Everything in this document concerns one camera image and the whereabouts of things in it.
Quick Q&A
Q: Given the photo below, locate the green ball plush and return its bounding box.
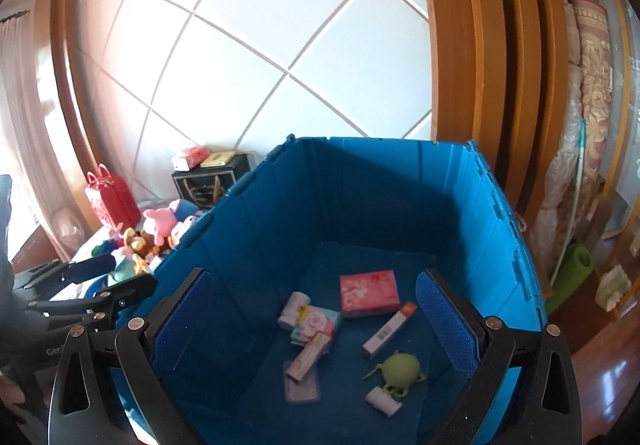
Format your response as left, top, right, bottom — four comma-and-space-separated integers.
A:
362, 351, 426, 401

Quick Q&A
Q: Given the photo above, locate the clear plastic case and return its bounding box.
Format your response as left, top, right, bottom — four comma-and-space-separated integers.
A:
283, 361, 321, 405

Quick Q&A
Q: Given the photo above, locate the pink tissue pack with barcode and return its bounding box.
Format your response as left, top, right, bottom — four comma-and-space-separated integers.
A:
340, 271, 400, 318

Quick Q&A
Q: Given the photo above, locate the long white medicine box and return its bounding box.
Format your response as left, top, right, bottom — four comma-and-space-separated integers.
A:
362, 301, 416, 358

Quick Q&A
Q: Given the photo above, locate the colourful sanitary pad pack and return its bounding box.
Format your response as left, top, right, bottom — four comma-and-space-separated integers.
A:
291, 305, 342, 347

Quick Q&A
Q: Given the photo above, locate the red white medicine box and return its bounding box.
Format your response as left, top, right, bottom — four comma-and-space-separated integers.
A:
285, 332, 332, 384

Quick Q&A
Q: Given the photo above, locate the person's right hand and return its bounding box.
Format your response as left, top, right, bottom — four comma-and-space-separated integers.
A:
0, 373, 25, 423

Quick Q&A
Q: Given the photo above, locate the brown monkey plush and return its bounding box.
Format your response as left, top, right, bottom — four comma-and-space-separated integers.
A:
122, 227, 160, 259

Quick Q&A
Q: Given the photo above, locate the pink pig plush upper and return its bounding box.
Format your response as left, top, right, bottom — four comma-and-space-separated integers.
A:
142, 203, 179, 248

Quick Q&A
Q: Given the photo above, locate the red bear suitcase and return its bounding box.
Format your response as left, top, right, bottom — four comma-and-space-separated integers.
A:
85, 163, 141, 229

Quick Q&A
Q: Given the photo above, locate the pink pig plush orange dress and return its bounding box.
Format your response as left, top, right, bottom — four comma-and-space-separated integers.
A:
168, 215, 201, 249

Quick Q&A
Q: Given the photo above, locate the black gift box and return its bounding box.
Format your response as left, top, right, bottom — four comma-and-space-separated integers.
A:
171, 152, 250, 210

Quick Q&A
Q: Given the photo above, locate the green yoga mat roll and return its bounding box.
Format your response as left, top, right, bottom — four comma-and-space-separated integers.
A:
544, 243, 594, 316

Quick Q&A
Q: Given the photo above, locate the small white pink box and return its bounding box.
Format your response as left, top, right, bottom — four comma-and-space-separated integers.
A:
170, 146, 210, 172

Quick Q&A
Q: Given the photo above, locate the blue folding crate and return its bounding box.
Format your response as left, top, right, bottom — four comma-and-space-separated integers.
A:
126, 138, 547, 444

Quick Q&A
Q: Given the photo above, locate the rolled patterned rug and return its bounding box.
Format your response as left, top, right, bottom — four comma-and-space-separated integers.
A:
529, 0, 614, 271

